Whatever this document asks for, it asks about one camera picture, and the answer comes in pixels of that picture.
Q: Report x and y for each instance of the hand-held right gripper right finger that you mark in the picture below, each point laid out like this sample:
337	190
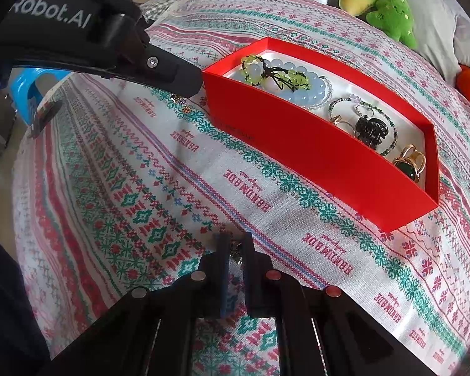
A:
247	282

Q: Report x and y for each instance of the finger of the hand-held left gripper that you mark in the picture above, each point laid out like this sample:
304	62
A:
168	72

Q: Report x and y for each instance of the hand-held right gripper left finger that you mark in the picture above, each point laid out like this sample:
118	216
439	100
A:
223	282

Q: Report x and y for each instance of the small flower earring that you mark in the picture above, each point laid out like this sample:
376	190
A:
176	99
185	106

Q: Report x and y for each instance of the small gold earring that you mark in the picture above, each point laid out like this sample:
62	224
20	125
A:
235	252

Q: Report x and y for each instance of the red jewelry box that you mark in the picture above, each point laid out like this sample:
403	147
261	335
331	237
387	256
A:
317	152

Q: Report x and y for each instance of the blue plastic stool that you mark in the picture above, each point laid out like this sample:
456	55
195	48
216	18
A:
23	90

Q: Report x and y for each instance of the patterned knit blanket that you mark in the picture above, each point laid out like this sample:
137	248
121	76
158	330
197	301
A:
141	184

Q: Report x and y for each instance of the black hair claw clip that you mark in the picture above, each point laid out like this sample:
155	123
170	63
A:
370	133

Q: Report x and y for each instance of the person's dark clothing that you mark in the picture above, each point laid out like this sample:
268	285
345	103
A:
8	313

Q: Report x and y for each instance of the green tree plush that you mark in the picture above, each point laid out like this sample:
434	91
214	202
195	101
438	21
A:
393	17

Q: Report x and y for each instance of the grey pillow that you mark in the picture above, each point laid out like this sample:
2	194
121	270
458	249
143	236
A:
438	8

